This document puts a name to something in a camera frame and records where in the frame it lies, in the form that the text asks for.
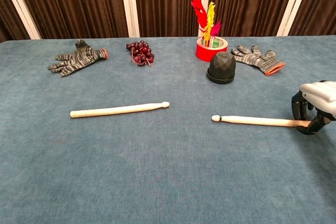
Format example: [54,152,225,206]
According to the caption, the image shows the dark brown pleated curtain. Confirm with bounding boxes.
[0,0,336,43]

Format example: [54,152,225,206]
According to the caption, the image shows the red tape roll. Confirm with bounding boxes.
[195,36,228,62]

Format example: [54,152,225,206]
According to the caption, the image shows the blue felt table mat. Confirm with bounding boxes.
[0,34,336,224]

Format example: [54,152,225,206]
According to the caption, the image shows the dark red grape bunch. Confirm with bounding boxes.
[125,40,155,67]

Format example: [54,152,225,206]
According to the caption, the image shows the pale wooden drumstick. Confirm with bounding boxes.
[69,101,170,119]
[211,114,312,128]

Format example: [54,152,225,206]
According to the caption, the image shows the grey striped knit glove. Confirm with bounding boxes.
[47,39,109,78]
[230,45,286,76]

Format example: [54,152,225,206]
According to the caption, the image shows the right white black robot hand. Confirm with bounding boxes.
[291,80,336,136]

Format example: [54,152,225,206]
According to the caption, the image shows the black faceted cup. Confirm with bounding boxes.
[206,51,236,85]

